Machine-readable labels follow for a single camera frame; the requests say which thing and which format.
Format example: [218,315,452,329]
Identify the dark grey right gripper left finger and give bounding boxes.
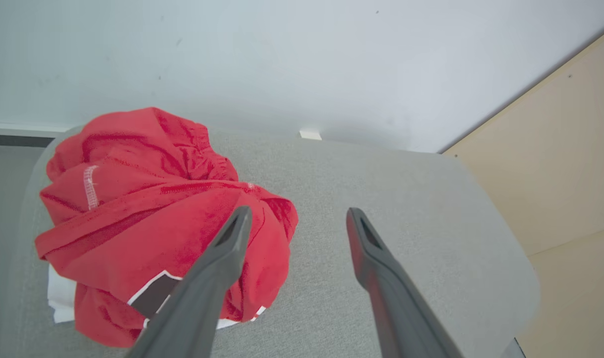
[125,205,254,358]

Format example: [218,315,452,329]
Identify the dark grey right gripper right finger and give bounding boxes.
[346,207,465,358]

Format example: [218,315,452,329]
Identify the red basketball jersey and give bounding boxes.
[34,106,300,349]

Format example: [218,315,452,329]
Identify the beige partition panel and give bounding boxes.
[440,22,604,358]

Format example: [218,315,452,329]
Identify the white baseboard strip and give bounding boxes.
[0,121,73,139]

